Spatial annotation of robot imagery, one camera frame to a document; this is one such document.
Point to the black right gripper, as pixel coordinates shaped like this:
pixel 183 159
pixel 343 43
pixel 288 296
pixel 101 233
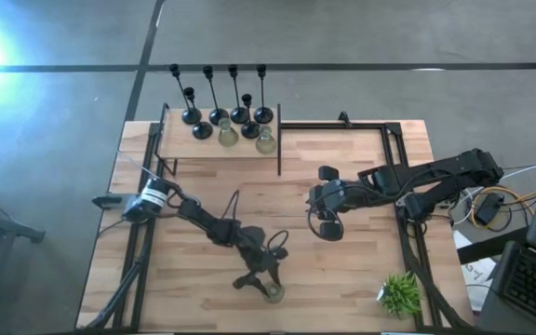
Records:
pixel 328 197

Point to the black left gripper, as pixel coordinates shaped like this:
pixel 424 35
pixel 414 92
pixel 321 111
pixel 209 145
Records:
pixel 263 256

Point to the clear ribbed glass candle holder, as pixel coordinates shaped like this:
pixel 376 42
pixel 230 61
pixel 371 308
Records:
pixel 227 137
pixel 275 294
pixel 266 143

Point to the black metal candlestick holder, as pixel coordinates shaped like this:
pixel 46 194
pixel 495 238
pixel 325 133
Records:
pixel 202 130
pixel 218 116
pixel 263 114
pixel 250 129
pixel 191 115
pixel 239 115

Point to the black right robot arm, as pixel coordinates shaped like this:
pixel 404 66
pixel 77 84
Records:
pixel 459 163

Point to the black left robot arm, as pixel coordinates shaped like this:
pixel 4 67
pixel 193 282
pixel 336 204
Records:
pixel 198 216

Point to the green potted plant white pot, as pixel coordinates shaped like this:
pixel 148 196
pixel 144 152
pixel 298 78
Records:
pixel 400 294

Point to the black power brick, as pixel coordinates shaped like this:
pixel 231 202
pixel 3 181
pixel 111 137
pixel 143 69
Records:
pixel 489 208

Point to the white paper sheet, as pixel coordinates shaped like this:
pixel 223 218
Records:
pixel 477 274

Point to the grey side table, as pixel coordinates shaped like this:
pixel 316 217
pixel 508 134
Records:
pixel 514 232

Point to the grey laptop black keyboard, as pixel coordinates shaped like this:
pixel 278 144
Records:
pixel 535 284

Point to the black aluminium table frame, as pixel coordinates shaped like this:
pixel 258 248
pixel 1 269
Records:
pixel 333 125

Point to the black mounting bracket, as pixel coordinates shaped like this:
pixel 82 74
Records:
pixel 344 119

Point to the wooden shelf riser black frame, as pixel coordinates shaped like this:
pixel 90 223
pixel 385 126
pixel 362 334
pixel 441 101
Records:
pixel 193 146

